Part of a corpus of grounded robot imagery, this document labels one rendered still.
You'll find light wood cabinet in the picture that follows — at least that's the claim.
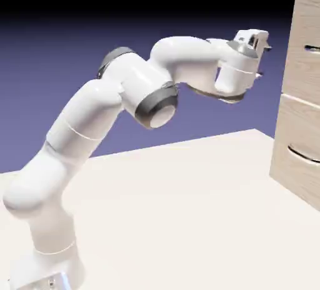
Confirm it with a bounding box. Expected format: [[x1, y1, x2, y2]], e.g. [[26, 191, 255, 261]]
[[269, 0, 320, 213]]

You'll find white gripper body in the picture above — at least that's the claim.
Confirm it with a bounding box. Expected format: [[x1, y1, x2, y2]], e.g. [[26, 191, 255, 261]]
[[254, 29, 270, 82]]

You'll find light wood drawer front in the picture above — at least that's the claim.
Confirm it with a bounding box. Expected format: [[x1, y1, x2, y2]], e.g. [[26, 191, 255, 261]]
[[269, 94, 320, 213], [281, 0, 320, 107]]

